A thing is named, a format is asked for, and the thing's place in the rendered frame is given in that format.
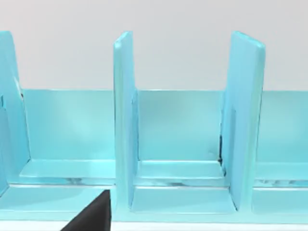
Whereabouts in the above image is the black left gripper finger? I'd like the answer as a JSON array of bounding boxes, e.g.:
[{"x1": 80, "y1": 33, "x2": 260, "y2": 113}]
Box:
[{"x1": 60, "y1": 189, "x2": 112, "y2": 231}]

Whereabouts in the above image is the light blue rack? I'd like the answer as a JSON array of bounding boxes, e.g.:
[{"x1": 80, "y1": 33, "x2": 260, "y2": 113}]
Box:
[{"x1": 0, "y1": 30, "x2": 308, "y2": 224}]

